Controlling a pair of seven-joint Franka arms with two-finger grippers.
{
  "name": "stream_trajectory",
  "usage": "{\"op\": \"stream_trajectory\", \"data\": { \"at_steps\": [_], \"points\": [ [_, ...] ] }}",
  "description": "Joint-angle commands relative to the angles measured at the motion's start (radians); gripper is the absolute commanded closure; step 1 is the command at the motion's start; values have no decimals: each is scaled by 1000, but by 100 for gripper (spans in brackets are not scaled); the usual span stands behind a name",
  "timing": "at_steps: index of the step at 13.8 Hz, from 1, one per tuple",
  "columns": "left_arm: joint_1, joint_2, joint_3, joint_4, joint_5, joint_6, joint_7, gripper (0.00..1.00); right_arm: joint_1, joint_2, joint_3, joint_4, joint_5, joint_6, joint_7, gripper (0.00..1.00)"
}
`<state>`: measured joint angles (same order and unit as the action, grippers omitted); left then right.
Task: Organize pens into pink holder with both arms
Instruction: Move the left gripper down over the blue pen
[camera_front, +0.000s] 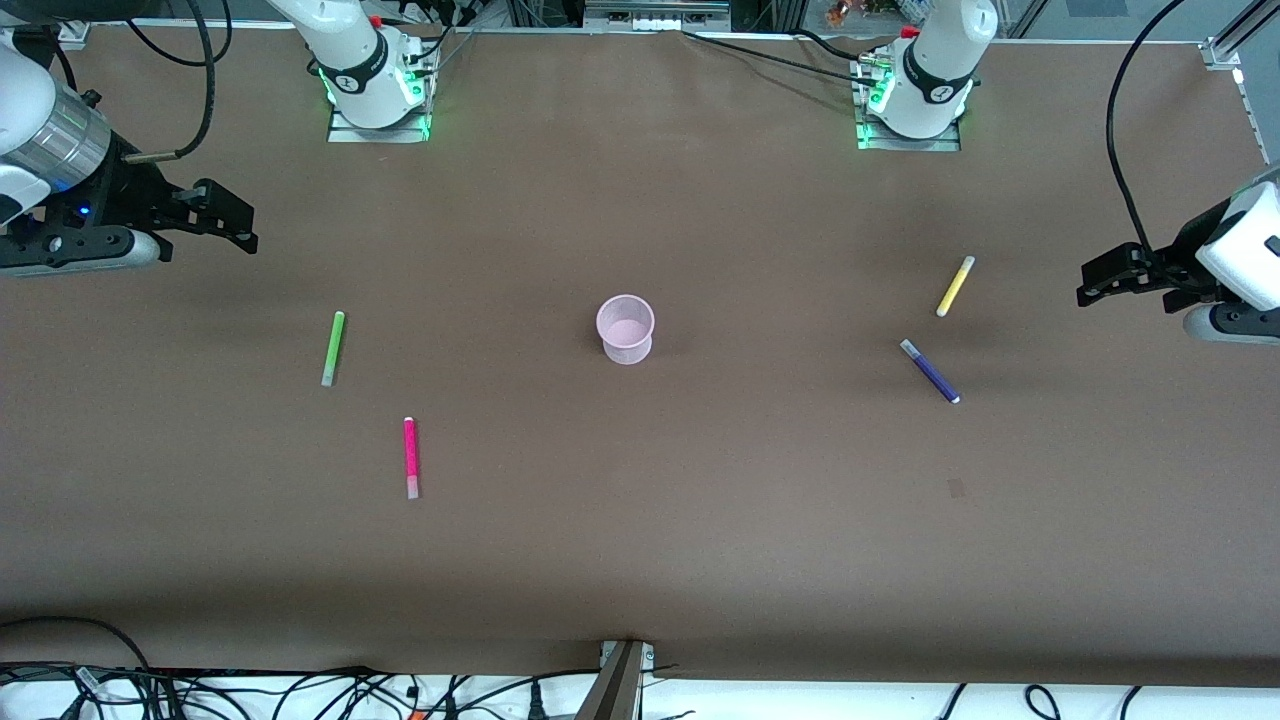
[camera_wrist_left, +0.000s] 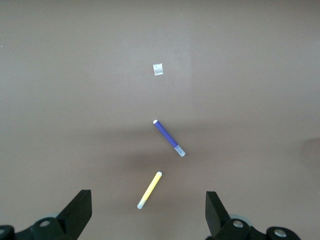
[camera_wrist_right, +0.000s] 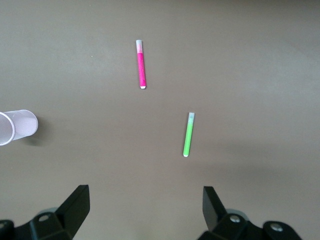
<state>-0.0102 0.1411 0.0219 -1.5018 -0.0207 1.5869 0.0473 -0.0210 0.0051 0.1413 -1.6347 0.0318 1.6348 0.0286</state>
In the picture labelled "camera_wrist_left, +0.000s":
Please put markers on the yellow marker pen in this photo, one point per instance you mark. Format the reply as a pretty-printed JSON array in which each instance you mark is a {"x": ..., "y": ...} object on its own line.
[{"x": 151, "y": 187}]

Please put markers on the purple marker pen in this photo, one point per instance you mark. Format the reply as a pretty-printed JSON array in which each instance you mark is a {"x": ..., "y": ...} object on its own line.
[{"x": 166, "y": 135}]

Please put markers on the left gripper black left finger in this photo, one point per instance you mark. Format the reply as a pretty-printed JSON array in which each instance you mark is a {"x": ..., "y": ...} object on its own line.
[{"x": 72, "y": 215}]

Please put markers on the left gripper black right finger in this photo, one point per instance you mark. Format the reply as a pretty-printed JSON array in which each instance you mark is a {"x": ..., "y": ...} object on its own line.
[{"x": 217, "y": 217}]

